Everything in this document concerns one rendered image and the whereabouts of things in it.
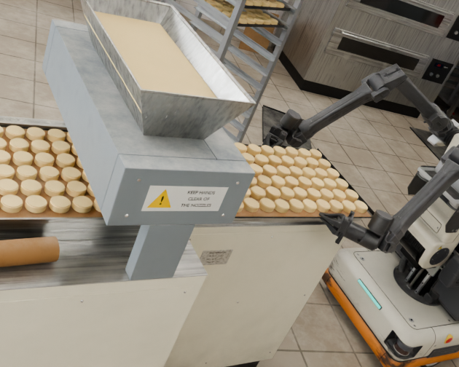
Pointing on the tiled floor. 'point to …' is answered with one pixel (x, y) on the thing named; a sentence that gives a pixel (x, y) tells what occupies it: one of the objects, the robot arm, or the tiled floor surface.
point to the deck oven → (377, 45)
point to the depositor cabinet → (85, 305)
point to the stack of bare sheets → (271, 115)
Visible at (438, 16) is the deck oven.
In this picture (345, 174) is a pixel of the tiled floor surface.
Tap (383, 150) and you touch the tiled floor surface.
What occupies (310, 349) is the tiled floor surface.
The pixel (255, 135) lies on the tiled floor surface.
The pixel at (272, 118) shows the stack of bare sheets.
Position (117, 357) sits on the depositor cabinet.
